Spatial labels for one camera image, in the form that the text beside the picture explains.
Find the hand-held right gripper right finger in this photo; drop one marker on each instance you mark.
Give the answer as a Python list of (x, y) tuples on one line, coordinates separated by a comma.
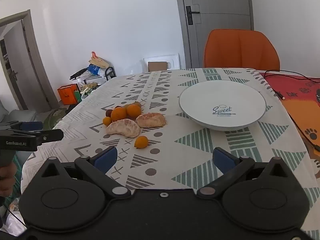
[(223, 159)]

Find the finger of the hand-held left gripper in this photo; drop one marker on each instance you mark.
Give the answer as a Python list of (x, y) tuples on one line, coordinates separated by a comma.
[(31, 126), (51, 135)]

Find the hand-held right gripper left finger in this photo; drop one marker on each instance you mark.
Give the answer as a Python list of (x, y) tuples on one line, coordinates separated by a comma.
[(107, 157)]

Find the small orange kumquat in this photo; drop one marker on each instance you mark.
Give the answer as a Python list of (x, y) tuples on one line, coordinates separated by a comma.
[(141, 141), (107, 121)]

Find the red apple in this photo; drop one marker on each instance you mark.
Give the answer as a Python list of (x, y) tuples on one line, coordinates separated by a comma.
[(108, 112)]

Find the large orange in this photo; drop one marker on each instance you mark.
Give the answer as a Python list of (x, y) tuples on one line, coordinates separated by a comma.
[(133, 110), (119, 114)]

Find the white bowl with blue print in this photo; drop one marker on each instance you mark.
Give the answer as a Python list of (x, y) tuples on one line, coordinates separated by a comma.
[(222, 105)]

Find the person's left hand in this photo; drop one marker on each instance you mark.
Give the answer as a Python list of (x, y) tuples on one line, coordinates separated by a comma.
[(6, 180)]

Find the green floor rug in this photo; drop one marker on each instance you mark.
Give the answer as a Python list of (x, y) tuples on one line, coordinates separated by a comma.
[(56, 118)]

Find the orange gift box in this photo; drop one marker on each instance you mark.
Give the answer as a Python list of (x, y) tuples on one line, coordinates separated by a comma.
[(67, 94)]

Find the green box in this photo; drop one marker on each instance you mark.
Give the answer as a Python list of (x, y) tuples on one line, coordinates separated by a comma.
[(77, 96)]

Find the grey side door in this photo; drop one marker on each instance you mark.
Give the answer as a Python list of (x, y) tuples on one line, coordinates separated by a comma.
[(17, 62)]

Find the blue and white bag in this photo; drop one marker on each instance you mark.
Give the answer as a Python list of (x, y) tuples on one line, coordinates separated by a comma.
[(96, 70)]

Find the black storage rack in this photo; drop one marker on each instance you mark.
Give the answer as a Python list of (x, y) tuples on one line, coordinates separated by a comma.
[(110, 73)]

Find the yellow paper bag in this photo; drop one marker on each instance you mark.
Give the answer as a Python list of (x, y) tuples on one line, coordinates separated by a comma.
[(100, 62)]

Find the red and orange mat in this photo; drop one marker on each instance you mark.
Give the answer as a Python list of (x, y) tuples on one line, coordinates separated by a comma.
[(297, 97)]

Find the brown cardboard box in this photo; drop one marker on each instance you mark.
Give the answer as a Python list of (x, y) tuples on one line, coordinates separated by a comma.
[(157, 66)]

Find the white foam box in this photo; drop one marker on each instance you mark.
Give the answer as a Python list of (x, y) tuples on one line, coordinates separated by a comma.
[(172, 61)]

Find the orange chair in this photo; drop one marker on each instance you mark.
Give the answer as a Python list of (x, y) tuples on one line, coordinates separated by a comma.
[(240, 50)]

